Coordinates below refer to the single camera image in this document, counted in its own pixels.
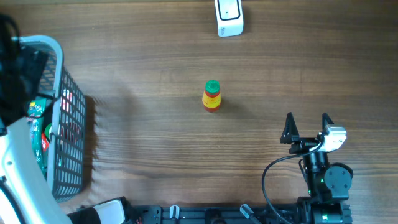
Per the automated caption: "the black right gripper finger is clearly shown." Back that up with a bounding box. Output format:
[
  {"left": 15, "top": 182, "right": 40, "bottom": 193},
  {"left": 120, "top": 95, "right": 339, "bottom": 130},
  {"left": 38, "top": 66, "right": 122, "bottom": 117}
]
[
  {"left": 280, "top": 112, "right": 300, "bottom": 144},
  {"left": 322, "top": 113, "right": 334, "bottom": 131}
]

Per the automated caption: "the black left camera cable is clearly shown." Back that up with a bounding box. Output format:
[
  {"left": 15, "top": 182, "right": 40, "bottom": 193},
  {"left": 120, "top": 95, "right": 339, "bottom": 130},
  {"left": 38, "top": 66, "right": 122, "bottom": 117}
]
[{"left": 0, "top": 177, "right": 22, "bottom": 224}]

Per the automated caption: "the chilli sauce bottle green cap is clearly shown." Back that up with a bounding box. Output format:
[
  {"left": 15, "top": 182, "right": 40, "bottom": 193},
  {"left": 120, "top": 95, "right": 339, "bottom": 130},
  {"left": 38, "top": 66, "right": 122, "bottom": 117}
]
[{"left": 202, "top": 80, "right": 221, "bottom": 112}]

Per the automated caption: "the black right camera cable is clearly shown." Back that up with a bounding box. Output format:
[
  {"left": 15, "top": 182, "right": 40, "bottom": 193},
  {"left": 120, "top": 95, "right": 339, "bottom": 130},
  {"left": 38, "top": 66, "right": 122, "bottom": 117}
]
[{"left": 261, "top": 133, "right": 325, "bottom": 224}]

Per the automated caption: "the small jar green lid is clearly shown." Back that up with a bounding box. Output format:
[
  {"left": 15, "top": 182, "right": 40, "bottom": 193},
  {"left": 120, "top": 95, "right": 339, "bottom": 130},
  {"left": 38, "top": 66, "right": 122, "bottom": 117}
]
[{"left": 42, "top": 123, "right": 52, "bottom": 152}]

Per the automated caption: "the green 3M gloves packet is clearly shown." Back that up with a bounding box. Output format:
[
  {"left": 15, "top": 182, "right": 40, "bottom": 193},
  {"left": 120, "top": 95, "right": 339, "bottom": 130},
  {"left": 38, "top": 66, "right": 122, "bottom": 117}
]
[{"left": 27, "top": 98, "right": 47, "bottom": 176}]

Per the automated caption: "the black camera cable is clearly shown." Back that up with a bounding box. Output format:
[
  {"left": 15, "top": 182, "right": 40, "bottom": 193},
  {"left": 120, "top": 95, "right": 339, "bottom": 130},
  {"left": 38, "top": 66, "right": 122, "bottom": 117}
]
[
  {"left": 261, "top": 133, "right": 325, "bottom": 224},
  {"left": 0, "top": 177, "right": 22, "bottom": 224}
]

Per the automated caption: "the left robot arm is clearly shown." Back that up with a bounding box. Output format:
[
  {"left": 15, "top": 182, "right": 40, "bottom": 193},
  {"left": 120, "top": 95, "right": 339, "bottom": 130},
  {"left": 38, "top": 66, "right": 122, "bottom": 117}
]
[{"left": 1, "top": 15, "right": 126, "bottom": 223}]

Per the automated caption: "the white barcode scanner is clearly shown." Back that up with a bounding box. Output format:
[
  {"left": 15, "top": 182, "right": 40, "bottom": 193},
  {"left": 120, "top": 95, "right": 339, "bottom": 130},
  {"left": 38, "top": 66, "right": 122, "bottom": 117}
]
[{"left": 214, "top": 0, "right": 244, "bottom": 37}]

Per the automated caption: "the grey plastic shopping basket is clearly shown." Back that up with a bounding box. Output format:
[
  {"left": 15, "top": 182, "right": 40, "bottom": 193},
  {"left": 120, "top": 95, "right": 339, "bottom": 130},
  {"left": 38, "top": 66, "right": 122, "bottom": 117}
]
[{"left": 19, "top": 35, "right": 86, "bottom": 202}]

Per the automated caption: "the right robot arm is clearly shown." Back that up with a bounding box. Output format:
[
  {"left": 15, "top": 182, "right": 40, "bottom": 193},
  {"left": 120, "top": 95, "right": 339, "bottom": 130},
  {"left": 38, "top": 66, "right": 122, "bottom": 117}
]
[{"left": 280, "top": 113, "right": 353, "bottom": 203}]

